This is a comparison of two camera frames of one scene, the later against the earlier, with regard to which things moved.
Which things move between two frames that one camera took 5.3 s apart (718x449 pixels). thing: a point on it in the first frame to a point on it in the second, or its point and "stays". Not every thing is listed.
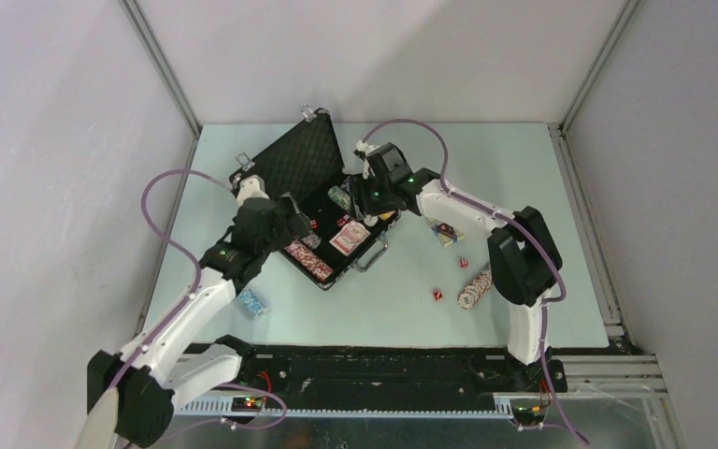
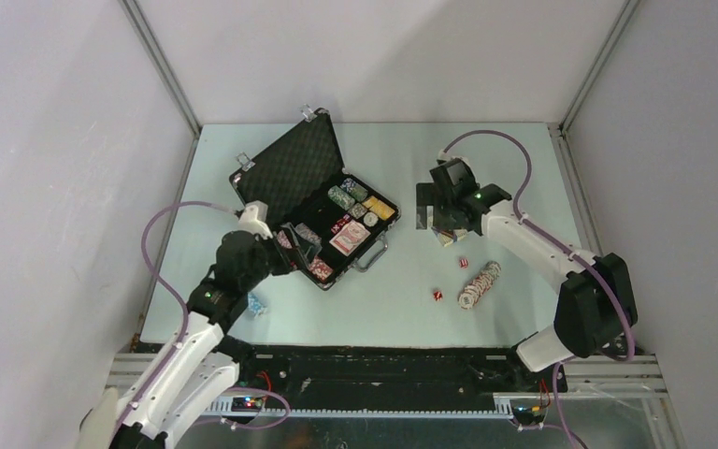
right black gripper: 360,206 to 428,195
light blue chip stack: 254,305 stays
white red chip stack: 469,295 stays
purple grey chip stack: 312,240 stays
